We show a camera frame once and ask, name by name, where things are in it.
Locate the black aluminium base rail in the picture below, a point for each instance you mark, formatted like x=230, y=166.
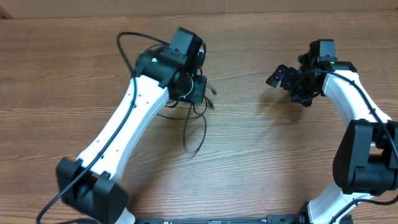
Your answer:
x=214, y=220

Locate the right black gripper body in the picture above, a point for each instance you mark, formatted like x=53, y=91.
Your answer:
x=292, y=81

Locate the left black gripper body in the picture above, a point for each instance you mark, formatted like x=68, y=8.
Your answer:
x=199, y=90

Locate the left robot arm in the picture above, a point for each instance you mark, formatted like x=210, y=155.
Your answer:
x=170, y=71

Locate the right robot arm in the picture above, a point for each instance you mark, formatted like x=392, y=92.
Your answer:
x=365, y=164

